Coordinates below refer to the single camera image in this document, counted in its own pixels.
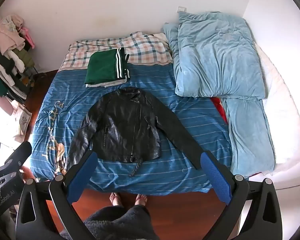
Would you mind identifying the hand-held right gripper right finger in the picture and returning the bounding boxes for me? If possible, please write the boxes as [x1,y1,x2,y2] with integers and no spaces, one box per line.
[200,151,284,240]

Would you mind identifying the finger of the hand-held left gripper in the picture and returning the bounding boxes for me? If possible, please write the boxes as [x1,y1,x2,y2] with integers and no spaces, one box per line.
[0,141,33,189]

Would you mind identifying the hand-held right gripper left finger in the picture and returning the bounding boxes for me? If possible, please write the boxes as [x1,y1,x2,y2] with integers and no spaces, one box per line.
[15,151,98,240]

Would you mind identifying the black leather jacket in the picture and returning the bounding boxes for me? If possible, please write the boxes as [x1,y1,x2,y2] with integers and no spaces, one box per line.
[65,87,208,178]

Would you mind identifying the pile of hung clothes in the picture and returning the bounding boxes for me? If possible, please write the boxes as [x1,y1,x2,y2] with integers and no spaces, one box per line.
[0,15,37,98]

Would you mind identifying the beige tote bag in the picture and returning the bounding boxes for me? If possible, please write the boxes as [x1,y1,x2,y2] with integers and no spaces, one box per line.
[14,102,33,143]

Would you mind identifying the person's left foot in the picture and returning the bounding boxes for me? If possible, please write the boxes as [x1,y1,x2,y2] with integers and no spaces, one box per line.
[109,192,123,207]

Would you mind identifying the person's foot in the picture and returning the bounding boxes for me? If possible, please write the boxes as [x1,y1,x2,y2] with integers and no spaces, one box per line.
[109,192,123,207]
[135,194,148,207]

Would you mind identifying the dark grey fleece robe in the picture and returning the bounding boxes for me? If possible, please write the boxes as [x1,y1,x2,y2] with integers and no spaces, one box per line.
[60,205,160,240]

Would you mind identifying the person's right foot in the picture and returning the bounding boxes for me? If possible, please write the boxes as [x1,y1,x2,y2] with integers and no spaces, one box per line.
[135,194,148,207]

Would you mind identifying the red cloth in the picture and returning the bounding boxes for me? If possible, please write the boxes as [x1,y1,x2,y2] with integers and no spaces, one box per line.
[211,97,228,123]

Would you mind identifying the blue striped bed sheet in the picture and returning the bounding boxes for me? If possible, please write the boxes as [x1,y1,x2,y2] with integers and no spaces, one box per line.
[30,62,233,195]

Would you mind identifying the grey folded garment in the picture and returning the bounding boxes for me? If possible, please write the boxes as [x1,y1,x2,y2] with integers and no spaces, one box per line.
[86,76,127,88]

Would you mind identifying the white duvet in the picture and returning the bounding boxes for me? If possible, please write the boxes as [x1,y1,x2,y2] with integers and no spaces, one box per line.
[255,42,300,165]

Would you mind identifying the green folded garment white stripes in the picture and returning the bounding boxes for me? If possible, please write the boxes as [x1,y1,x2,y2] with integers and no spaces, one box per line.
[84,47,130,85]

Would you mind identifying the light blue duvet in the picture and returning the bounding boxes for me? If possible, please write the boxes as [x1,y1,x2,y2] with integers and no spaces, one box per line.
[162,11,276,177]

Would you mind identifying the plaid pillow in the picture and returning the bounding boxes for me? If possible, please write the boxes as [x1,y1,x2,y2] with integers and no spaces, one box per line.
[59,31,174,72]

